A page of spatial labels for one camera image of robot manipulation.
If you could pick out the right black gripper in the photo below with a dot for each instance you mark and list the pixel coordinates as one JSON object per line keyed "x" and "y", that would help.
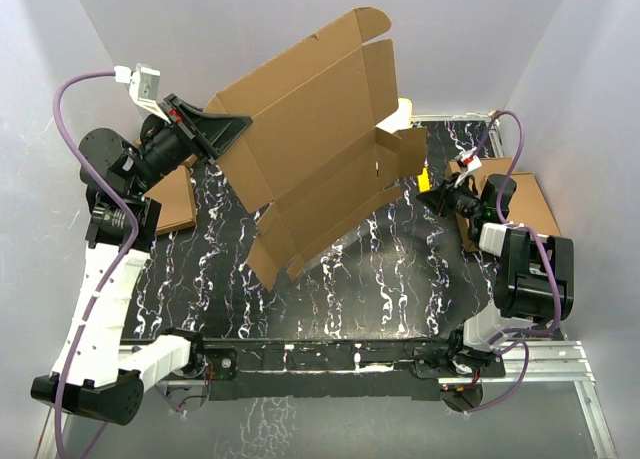
{"x": 445, "y": 199}

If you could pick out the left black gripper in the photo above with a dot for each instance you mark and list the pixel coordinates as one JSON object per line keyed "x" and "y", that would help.
{"x": 185, "y": 127}

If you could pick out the large cardboard box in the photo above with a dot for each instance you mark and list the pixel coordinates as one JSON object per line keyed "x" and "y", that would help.
{"x": 488, "y": 180}
{"x": 315, "y": 161}

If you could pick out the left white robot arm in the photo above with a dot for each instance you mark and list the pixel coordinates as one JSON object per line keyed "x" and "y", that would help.
{"x": 89, "y": 378}

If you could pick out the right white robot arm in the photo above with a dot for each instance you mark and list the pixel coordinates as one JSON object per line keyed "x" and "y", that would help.
{"x": 534, "y": 286}

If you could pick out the folded cardboard box left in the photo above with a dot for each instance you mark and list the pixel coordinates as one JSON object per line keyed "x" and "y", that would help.
{"x": 176, "y": 195}

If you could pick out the small folded cardboard box right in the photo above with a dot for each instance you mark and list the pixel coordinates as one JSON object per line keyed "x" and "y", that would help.
{"x": 528, "y": 206}

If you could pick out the yellow block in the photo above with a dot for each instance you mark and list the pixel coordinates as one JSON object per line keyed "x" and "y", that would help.
{"x": 423, "y": 181}

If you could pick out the black base bar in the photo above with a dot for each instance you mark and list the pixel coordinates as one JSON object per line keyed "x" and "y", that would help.
{"x": 418, "y": 368}

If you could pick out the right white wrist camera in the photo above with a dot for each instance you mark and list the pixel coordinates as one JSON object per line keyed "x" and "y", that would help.
{"x": 468, "y": 161}

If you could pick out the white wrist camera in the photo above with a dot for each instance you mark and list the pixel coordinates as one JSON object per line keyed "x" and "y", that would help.
{"x": 468, "y": 161}
{"x": 143, "y": 84}

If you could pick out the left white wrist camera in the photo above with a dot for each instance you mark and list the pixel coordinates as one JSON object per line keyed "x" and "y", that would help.
{"x": 143, "y": 84}

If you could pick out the white board with yellow frame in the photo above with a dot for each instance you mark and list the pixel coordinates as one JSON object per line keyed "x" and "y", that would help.
{"x": 400, "y": 119}

